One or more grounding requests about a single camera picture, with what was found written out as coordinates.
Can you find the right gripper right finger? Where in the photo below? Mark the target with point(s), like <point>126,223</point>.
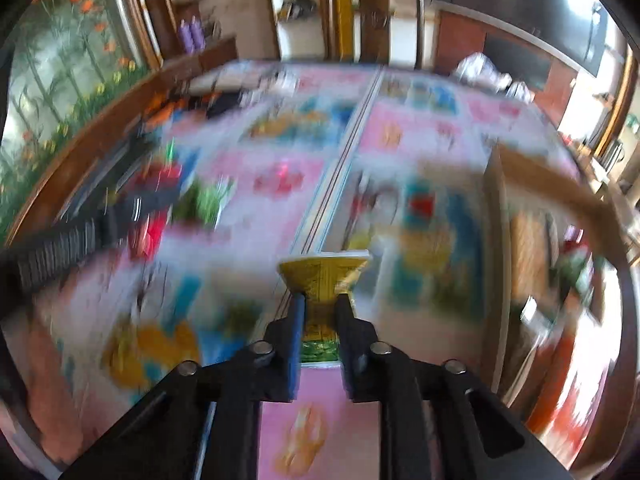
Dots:
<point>435,421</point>

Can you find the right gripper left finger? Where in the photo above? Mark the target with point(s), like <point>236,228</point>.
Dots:
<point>202,422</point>

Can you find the yellow snack sachet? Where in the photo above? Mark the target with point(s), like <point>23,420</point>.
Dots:
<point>321,278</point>

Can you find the red green snack bag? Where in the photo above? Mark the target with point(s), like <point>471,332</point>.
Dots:
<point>156,187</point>

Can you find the cardboard box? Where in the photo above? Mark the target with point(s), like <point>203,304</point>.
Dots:
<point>561,337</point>

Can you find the flower mural panel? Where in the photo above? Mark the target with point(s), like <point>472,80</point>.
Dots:
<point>71,59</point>

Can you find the green snack packet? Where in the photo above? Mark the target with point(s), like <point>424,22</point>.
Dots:
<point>203,202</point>

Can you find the colourful patterned tablecloth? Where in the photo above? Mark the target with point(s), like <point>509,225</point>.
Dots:
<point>358,158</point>

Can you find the orange black cloth pile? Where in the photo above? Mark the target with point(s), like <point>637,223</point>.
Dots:
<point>218,93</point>

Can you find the purple bottle right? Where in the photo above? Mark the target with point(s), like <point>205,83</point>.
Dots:
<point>197,34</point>

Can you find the purple bottle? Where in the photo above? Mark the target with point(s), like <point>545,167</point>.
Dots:
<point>197,34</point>
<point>186,37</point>

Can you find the purple bottle left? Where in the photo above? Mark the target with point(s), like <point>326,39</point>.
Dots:
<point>186,37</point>

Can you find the white plastic bag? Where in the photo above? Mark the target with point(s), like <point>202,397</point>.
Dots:
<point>477,70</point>

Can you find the wooden chair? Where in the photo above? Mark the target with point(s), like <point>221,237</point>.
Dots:
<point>359,30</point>

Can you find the wall mounted television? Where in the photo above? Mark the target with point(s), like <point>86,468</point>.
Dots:
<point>573,29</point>

